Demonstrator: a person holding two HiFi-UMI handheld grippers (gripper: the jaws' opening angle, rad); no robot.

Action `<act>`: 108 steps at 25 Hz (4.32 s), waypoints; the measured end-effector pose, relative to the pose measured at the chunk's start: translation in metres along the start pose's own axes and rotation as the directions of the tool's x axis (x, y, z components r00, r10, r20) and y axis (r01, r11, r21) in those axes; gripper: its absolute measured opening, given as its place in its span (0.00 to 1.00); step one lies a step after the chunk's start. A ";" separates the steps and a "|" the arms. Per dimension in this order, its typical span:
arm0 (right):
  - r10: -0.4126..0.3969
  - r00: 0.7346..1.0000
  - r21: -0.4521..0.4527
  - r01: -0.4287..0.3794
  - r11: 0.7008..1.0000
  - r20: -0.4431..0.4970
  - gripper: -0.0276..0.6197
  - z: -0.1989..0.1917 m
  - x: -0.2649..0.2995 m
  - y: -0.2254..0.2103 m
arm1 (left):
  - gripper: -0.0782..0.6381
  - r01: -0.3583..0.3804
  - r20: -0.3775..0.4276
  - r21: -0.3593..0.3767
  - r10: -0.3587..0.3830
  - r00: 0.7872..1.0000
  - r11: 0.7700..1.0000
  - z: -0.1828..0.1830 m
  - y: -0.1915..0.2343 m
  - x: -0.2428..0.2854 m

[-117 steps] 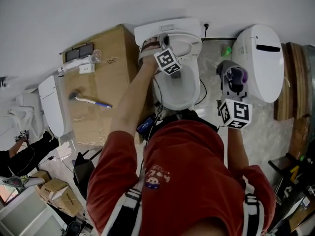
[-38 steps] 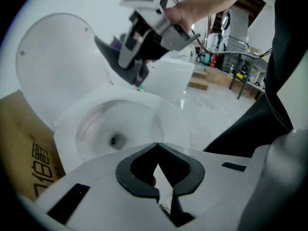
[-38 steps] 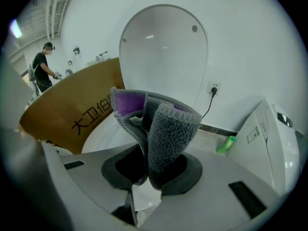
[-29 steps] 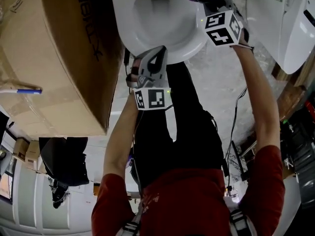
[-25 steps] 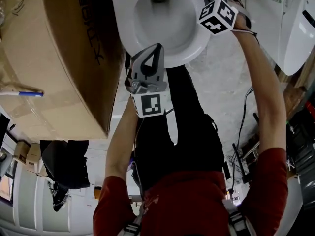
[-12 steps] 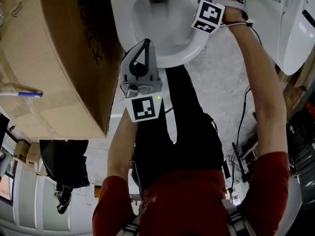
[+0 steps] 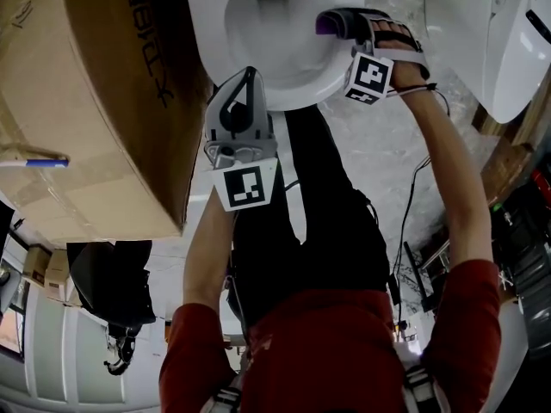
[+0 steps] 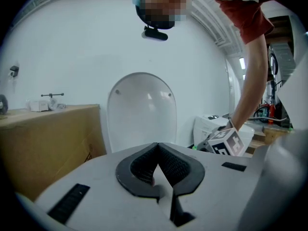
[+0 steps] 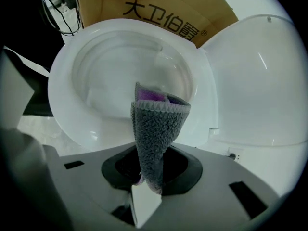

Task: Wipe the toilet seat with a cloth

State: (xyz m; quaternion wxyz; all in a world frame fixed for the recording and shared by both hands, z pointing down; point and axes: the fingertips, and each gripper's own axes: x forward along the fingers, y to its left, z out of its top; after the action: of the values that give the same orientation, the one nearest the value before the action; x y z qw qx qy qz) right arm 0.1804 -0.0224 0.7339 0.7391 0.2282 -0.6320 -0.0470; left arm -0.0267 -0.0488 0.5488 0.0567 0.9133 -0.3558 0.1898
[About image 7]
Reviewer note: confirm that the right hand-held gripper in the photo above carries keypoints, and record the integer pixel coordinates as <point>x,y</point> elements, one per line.
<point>368,78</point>

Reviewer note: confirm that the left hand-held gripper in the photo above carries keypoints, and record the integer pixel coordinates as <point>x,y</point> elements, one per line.
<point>245,183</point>

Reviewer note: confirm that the grey purple cleaning cloth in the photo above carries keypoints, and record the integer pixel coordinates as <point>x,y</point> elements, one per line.
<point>340,22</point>

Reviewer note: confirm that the white toilet seat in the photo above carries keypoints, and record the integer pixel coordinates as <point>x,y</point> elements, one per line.
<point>206,37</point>

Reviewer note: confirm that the person's right forearm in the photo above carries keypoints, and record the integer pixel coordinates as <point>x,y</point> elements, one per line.
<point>452,166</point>

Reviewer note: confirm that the person's left forearm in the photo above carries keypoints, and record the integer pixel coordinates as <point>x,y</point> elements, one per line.
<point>211,252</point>

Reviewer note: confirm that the person's right hand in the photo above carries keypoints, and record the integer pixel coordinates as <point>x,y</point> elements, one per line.
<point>394,35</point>

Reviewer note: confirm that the clear plastic floor sheet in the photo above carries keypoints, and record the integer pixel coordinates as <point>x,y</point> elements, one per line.
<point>387,153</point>

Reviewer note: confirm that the black trousers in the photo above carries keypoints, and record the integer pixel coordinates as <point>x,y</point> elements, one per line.
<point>327,213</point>

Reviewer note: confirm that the large cardboard box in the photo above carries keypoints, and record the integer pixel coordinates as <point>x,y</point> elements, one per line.
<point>86,101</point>

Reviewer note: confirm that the wooden pallet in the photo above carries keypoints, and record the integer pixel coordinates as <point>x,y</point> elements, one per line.
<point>508,166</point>

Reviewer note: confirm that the black bag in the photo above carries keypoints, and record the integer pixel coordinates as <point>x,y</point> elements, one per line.
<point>112,282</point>

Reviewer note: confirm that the red fire extinguisher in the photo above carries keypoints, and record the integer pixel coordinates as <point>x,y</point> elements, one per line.
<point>541,178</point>

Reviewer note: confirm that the black metal rack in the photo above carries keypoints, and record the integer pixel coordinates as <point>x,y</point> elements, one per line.
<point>419,273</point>

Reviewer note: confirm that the small cardboard box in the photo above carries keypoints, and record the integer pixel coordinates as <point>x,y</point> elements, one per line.
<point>36,265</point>
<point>62,278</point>

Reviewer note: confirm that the window with red view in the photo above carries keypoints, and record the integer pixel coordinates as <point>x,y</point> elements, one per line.
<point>10,334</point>

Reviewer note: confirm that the white appliance casing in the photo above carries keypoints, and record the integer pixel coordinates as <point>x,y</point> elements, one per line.
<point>514,351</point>

